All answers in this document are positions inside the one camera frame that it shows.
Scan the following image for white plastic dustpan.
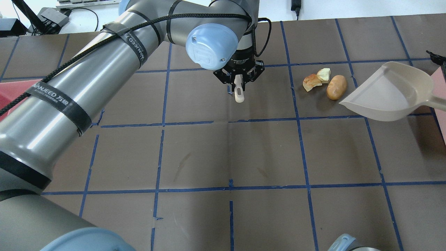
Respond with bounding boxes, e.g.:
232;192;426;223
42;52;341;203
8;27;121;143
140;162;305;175
339;61;446;121

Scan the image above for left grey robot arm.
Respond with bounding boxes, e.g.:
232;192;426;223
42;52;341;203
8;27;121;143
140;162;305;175
1;0;259;251

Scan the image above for yellow-green apple piece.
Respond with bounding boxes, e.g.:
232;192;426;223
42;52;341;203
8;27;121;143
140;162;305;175
316;67;331;84

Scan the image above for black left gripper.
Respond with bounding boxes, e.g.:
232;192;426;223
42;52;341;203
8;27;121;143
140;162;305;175
213;49;265;85

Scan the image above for brown potato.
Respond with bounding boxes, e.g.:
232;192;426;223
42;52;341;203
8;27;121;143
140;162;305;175
326;75;348;100

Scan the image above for orange bread piece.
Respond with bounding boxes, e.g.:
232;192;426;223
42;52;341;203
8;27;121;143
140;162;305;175
302;74;322;92

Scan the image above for white brush black bristles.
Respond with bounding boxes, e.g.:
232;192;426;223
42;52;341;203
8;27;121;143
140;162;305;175
233;74;244;103

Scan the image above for black power adapter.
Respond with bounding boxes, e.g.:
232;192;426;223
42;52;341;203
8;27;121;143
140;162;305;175
291;0;302;12

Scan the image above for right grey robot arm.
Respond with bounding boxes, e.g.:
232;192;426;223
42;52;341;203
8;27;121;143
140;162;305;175
328;234;379;251

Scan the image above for empty pink plastic bin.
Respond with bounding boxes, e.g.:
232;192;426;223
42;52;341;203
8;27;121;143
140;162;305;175
0;79;40;109

